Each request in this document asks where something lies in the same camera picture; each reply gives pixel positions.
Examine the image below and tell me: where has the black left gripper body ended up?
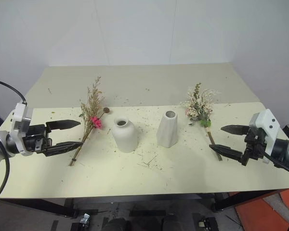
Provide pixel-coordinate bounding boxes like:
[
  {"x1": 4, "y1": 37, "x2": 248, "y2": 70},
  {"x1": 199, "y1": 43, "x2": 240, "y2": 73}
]
[{"x1": 22, "y1": 124, "x2": 52, "y2": 154}]

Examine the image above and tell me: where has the tapered white faceted vase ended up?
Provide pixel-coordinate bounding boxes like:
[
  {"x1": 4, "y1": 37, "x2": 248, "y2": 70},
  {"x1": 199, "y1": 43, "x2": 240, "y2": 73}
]
[{"x1": 157, "y1": 110, "x2": 180, "y2": 148}]

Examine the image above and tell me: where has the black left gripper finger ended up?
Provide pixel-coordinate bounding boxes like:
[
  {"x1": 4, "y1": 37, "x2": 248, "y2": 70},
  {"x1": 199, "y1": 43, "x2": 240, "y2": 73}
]
[
  {"x1": 45, "y1": 119, "x2": 81, "y2": 131},
  {"x1": 41, "y1": 141, "x2": 84, "y2": 157}
]

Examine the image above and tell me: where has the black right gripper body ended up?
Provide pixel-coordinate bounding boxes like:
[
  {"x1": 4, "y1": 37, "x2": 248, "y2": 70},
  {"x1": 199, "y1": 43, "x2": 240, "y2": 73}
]
[{"x1": 240, "y1": 127, "x2": 271, "y2": 167}]

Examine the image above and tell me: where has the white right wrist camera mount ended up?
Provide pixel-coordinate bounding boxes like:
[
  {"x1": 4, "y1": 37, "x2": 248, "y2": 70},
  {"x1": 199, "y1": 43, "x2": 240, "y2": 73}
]
[{"x1": 249, "y1": 108, "x2": 280, "y2": 165}]

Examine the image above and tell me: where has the dried white and green bouquet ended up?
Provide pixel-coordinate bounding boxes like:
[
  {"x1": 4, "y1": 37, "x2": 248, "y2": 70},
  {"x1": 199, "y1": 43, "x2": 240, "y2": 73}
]
[{"x1": 179, "y1": 82, "x2": 223, "y2": 162}]

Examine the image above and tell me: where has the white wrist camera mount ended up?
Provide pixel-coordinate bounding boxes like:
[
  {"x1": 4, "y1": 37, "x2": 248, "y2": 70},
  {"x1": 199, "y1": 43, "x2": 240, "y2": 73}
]
[
  {"x1": 9, "y1": 102, "x2": 34, "y2": 155},
  {"x1": 249, "y1": 108, "x2": 280, "y2": 165}
]

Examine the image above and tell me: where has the dried bouquet with pink flower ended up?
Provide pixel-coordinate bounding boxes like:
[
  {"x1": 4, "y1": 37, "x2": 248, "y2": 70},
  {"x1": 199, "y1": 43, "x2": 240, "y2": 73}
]
[{"x1": 68, "y1": 76, "x2": 113, "y2": 167}]

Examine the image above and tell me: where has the round white bottle vase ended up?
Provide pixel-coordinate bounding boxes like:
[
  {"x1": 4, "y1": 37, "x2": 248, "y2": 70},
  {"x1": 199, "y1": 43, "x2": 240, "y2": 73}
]
[{"x1": 111, "y1": 116, "x2": 139, "y2": 154}]

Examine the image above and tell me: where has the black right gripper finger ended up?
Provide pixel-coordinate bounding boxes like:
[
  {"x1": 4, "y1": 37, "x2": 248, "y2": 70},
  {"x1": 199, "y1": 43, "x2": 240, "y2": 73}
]
[
  {"x1": 209, "y1": 143, "x2": 247, "y2": 165},
  {"x1": 220, "y1": 124, "x2": 250, "y2": 137}
]

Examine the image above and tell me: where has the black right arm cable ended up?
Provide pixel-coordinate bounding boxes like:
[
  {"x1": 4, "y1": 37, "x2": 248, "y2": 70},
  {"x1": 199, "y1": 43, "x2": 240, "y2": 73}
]
[{"x1": 259, "y1": 143, "x2": 289, "y2": 231}]

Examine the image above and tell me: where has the black table frame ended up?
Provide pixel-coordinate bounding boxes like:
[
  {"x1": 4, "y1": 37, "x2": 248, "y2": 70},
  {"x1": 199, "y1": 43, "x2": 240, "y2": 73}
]
[{"x1": 0, "y1": 189, "x2": 288, "y2": 218}]

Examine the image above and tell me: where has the orange floor mat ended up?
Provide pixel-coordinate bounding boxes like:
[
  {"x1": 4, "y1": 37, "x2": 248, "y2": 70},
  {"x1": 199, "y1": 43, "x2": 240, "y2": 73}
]
[{"x1": 227, "y1": 189, "x2": 289, "y2": 231}]

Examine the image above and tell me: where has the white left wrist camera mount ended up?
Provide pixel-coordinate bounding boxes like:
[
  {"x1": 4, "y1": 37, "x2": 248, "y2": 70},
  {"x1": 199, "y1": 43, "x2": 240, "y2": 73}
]
[{"x1": 9, "y1": 102, "x2": 34, "y2": 155}]

